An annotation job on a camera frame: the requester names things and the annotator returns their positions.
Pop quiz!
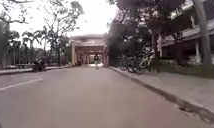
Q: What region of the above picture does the white painted line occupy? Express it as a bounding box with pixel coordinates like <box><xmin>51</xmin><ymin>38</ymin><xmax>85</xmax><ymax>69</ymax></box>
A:
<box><xmin>0</xmin><ymin>77</ymin><xmax>44</xmax><ymax>93</ymax></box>

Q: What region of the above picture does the person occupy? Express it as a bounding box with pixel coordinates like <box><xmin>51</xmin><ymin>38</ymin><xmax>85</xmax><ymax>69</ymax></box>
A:
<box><xmin>93</xmin><ymin>53</ymin><xmax>100</xmax><ymax>68</ymax></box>

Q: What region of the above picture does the row of bicycles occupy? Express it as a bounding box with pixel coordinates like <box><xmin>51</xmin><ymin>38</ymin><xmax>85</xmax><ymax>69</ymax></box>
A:
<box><xmin>114</xmin><ymin>49</ymin><xmax>158</xmax><ymax>75</ymax></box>

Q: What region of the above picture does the motorcycle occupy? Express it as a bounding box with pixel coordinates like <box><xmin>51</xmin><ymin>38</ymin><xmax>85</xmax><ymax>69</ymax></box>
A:
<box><xmin>32</xmin><ymin>58</ymin><xmax>48</xmax><ymax>73</ymax></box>

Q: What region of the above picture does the grey asphalt road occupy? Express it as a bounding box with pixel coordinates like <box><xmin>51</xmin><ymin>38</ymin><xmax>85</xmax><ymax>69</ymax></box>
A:
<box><xmin>0</xmin><ymin>64</ymin><xmax>214</xmax><ymax>128</ymax></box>

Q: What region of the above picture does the building with columns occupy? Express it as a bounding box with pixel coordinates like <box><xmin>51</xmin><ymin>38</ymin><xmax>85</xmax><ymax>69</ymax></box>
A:
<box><xmin>156</xmin><ymin>0</ymin><xmax>214</xmax><ymax>68</ymax></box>

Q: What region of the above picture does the grey tree trunk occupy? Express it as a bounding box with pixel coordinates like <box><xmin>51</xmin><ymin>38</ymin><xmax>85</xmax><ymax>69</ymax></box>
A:
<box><xmin>193</xmin><ymin>0</ymin><xmax>213</xmax><ymax>68</ymax></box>

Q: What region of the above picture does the row of palm trees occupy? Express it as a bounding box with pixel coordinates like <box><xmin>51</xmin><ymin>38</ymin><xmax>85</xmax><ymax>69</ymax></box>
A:
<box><xmin>0</xmin><ymin>0</ymin><xmax>86</xmax><ymax>68</ymax></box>

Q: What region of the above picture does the pale pavement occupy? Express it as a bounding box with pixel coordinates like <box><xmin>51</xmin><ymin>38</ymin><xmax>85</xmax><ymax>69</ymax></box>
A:
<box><xmin>0</xmin><ymin>64</ymin><xmax>71</xmax><ymax>76</ymax></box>

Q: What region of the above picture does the pale gate building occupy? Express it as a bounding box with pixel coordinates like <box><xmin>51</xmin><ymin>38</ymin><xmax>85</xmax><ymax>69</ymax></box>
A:
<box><xmin>68</xmin><ymin>33</ymin><xmax>109</xmax><ymax>67</ymax></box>

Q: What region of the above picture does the grey paved pavement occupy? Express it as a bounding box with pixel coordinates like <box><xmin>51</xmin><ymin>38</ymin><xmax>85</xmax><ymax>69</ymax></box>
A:
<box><xmin>109</xmin><ymin>65</ymin><xmax>214</xmax><ymax>118</ymax></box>

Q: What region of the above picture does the dark kerb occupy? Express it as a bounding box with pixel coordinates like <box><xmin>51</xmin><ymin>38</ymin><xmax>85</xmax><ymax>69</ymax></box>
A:
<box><xmin>108</xmin><ymin>65</ymin><xmax>214</xmax><ymax>125</ymax></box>

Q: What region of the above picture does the low hedge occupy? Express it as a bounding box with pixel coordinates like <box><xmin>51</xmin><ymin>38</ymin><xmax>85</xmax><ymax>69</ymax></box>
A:
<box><xmin>156</xmin><ymin>61</ymin><xmax>214</xmax><ymax>80</ymax></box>

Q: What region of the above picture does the group of dark trees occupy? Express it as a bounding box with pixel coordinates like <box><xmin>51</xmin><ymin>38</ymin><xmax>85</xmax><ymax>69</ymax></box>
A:
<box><xmin>106</xmin><ymin>0</ymin><xmax>196</xmax><ymax>68</ymax></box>

